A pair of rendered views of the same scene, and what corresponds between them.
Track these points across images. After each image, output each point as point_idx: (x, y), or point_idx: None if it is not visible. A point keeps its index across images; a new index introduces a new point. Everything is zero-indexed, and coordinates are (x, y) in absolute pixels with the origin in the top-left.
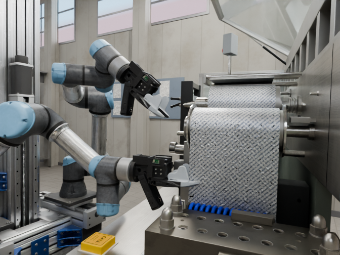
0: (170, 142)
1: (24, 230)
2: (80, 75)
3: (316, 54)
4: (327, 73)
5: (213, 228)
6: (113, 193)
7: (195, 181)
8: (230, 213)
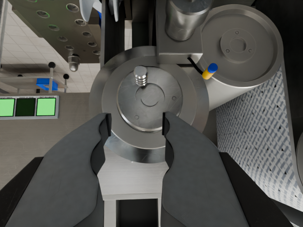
0: (181, 12)
1: None
2: None
3: (159, 200)
4: (107, 174)
5: (48, 6)
6: None
7: (99, 10)
8: (100, 17)
